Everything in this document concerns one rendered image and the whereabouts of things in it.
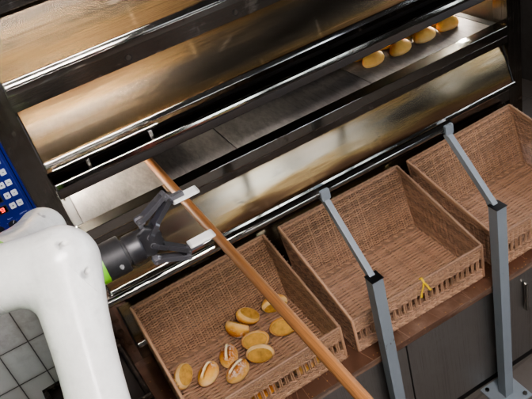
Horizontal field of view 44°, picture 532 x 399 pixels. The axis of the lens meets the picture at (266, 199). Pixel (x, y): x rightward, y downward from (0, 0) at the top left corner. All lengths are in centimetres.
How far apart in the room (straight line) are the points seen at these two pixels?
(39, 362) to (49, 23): 114
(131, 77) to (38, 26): 30
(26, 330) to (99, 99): 81
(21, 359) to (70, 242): 137
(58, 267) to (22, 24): 102
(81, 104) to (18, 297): 103
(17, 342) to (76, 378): 128
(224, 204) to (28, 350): 82
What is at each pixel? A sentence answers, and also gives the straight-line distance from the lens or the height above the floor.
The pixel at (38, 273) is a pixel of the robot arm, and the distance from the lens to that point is 106.
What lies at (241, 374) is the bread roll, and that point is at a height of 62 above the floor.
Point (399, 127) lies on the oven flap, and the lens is 258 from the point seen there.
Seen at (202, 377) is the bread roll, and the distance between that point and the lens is 230.
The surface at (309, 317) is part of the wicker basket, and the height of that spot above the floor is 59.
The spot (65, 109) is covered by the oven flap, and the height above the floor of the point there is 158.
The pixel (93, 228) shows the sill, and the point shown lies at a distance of 217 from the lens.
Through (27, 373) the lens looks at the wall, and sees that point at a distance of 243.
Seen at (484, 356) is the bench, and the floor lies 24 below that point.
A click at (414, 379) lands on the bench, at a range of 248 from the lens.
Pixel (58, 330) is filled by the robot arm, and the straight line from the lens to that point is 106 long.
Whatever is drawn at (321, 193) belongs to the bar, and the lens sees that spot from 198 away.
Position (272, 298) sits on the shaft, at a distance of 162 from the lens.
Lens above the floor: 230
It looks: 34 degrees down
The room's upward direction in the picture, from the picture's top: 17 degrees counter-clockwise
